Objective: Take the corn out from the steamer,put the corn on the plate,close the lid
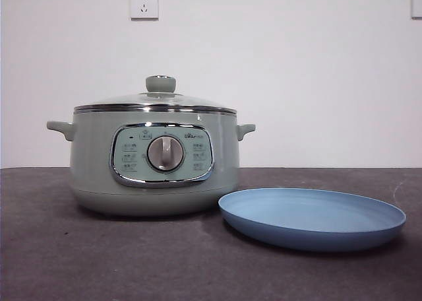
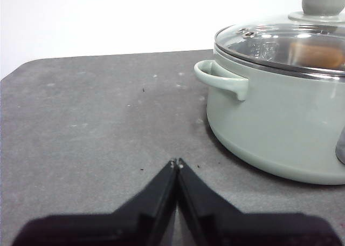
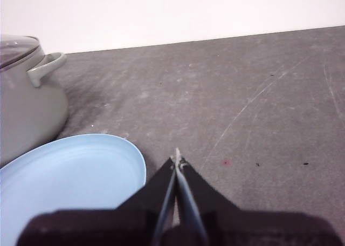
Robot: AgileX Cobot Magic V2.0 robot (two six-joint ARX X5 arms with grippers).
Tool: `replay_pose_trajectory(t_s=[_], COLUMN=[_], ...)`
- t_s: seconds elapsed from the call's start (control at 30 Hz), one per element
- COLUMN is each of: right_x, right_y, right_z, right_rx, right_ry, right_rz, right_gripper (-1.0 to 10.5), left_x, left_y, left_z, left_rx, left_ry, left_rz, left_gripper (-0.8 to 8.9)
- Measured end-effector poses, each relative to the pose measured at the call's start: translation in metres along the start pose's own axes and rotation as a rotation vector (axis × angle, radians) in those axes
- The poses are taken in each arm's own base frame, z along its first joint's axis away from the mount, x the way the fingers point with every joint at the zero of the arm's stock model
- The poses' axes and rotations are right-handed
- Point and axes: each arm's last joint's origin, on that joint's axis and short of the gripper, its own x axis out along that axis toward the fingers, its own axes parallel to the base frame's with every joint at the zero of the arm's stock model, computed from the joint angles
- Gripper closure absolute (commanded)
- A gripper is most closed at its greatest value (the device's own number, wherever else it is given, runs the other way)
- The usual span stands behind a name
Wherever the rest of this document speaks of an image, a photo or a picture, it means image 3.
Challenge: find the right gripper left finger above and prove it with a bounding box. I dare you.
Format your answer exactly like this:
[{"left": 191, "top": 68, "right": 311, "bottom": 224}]
[{"left": 16, "top": 156, "right": 177, "bottom": 246}]

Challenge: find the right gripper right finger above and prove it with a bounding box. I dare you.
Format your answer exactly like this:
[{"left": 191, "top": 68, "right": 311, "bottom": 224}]
[{"left": 175, "top": 148, "right": 342, "bottom": 246}]

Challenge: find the glass lid with green knob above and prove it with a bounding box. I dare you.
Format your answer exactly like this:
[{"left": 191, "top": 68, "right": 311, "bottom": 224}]
[{"left": 0, "top": 35, "right": 42, "bottom": 69}]

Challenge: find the light blue round plate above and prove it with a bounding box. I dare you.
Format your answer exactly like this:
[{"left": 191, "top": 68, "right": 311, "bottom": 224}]
[{"left": 0, "top": 133, "right": 148, "bottom": 246}]

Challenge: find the sage green electric steamer pot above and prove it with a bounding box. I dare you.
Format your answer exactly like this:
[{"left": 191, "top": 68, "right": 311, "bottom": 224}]
[{"left": 0, "top": 44, "right": 68, "bottom": 169}]

